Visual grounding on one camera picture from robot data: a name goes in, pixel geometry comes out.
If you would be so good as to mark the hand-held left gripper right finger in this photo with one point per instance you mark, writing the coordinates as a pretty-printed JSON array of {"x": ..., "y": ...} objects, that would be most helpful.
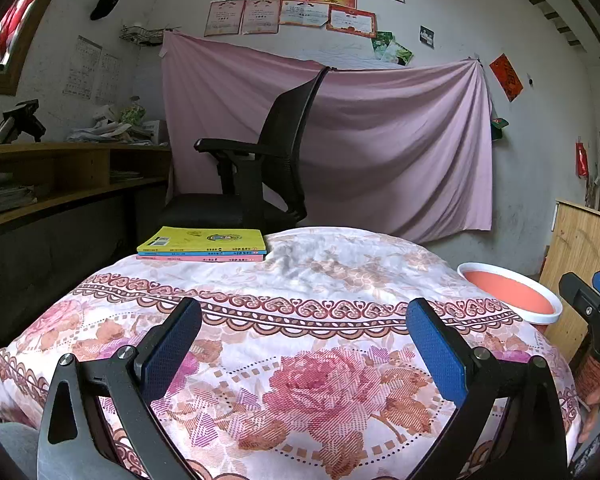
[{"x": 437, "y": 355}]

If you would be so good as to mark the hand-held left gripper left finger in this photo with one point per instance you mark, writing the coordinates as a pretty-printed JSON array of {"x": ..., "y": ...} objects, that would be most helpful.
[{"x": 172, "y": 345}]

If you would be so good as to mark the white basin orange inside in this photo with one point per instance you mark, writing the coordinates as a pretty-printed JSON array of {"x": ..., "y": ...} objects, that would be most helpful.
[{"x": 510, "y": 292}]

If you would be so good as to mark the person's right hand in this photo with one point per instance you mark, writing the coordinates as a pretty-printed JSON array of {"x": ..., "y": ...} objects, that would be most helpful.
[{"x": 591, "y": 390}]

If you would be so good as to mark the pink book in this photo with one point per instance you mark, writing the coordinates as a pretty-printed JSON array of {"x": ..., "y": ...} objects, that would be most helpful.
[{"x": 200, "y": 258}]

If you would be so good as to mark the blue book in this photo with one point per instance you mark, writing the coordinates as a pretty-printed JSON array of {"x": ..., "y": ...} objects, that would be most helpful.
[{"x": 215, "y": 253}]

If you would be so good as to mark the stack of three books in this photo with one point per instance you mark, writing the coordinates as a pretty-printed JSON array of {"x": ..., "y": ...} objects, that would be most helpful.
[{"x": 205, "y": 237}]

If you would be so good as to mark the red hanging bag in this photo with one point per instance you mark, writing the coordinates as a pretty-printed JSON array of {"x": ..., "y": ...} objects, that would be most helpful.
[{"x": 582, "y": 160}]

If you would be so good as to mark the floral blanket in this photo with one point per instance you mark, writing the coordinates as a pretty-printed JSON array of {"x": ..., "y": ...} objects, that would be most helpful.
[{"x": 300, "y": 280}]

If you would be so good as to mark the person's grey trouser leg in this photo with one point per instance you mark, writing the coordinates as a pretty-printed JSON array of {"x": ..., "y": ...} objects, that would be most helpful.
[{"x": 12, "y": 452}]

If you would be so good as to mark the wooden desk shelf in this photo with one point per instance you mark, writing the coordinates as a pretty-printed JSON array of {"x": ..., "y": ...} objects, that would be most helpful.
[{"x": 80, "y": 165}]

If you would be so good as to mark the pink hanging cloth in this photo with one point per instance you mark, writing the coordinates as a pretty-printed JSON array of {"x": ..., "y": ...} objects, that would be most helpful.
[{"x": 395, "y": 140}]

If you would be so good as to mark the black office chair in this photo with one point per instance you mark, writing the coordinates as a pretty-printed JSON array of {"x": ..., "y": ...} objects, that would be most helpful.
[{"x": 280, "y": 150}]

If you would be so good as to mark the pile of papers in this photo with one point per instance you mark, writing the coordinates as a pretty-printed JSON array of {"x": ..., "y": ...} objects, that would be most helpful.
[{"x": 110, "y": 130}]

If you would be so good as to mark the stack of shelf papers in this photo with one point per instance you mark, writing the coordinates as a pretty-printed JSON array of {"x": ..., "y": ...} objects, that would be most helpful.
[{"x": 5, "y": 195}]

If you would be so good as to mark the red paper diamond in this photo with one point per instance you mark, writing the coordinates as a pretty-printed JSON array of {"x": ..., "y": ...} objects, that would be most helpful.
[{"x": 506, "y": 77}]

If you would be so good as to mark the black white photo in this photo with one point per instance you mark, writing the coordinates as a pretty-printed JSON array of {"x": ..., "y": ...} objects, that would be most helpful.
[{"x": 427, "y": 36}]

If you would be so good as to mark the green flower photo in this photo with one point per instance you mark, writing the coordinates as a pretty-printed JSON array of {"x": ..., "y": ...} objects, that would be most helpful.
[
  {"x": 381, "y": 41},
  {"x": 400, "y": 54}
]

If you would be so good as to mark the black cap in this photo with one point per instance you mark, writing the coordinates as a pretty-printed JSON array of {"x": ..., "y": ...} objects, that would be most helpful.
[{"x": 105, "y": 6}]

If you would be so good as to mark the wall calendar sheets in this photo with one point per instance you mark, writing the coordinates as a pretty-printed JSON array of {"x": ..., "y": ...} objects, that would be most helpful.
[{"x": 87, "y": 70}]

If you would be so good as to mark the wooden window frame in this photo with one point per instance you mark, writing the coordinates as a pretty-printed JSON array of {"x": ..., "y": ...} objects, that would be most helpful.
[{"x": 15, "y": 70}]

